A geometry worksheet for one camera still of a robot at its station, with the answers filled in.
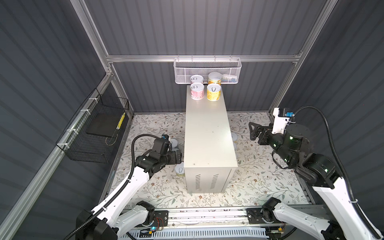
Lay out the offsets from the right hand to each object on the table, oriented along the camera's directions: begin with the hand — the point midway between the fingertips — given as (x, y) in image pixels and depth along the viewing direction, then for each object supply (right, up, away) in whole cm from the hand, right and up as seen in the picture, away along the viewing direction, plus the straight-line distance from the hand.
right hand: (260, 125), depth 59 cm
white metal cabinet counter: (-21, -12, -1) cm, 24 cm away
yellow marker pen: (-66, +2, +19) cm, 69 cm away
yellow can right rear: (0, -7, +39) cm, 40 cm away
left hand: (-38, -16, +20) cm, 46 cm away
